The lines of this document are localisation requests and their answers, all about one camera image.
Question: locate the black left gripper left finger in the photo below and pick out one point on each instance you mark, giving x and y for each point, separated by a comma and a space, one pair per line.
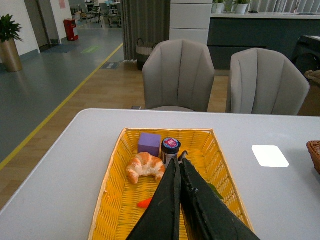
161, 220

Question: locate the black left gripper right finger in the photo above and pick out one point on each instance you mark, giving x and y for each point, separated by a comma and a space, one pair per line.
205, 215

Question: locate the yellow woven basket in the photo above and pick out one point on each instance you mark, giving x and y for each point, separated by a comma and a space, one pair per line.
116, 212

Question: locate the brown wicker basket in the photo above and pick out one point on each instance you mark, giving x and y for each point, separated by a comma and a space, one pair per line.
313, 147

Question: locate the grey woven floor basket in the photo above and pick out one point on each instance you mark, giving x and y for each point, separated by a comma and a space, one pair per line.
143, 51

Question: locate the orange toy carrot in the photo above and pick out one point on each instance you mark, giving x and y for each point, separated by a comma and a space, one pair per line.
145, 203

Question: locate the toy croissant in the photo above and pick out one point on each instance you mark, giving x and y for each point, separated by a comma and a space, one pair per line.
143, 165

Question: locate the small dark jar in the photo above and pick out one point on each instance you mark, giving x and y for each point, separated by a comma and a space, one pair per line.
169, 148

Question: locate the purple foam cube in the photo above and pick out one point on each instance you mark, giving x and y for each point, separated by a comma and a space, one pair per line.
150, 143

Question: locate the right grey armchair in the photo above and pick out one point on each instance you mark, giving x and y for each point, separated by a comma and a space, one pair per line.
264, 82

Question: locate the grey armchair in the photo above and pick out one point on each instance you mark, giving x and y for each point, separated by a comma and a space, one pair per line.
178, 76
264, 82

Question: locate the left grey armchair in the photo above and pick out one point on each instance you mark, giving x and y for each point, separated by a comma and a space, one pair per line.
178, 76

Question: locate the dark grey counter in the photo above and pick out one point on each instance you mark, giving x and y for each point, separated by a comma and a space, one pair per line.
230, 33

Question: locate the black bin at right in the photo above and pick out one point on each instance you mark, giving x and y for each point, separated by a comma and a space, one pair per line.
306, 54

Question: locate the grey curtain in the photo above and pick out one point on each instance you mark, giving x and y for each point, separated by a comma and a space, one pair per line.
145, 19

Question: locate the white potted plant left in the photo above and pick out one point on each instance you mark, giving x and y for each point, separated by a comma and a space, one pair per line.
218, 6

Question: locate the white potted plant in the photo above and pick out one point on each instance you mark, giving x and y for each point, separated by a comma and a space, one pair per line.
240, 6
218, 6

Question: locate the white potted plant right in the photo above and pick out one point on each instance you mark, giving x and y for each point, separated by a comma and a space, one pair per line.
240, 6

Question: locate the office chairs in background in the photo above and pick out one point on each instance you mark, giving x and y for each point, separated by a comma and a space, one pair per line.
109, 11

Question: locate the potted plant gold planter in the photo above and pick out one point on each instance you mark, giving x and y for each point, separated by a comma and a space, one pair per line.
9, 32

